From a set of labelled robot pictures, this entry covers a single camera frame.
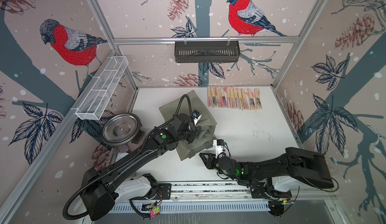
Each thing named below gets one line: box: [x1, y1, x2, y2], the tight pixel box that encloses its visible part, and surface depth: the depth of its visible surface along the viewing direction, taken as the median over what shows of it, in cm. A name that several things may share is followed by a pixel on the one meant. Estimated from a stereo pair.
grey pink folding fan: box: [232, 86, 240, 109], surface depth 116 cm
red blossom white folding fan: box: [223, 86, 228, 108], surface depth 120 cm
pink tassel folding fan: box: [243, 87, 251, 110], surface depth 116 cm
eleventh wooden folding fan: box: [253, 87, 263, 110], surface depth 116 cm
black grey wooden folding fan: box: [212, 86, 218, 108], surface depth 116 cm
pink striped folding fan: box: [229, 86, 235, 109], surface depth 116 cm
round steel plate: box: [102, 112, 142, 147], surface depth 81 cm
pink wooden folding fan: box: [207, 86, 212, 108], surface depth 116 cm
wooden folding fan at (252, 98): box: [247, 88, 257, 111], surface depth 114 cm
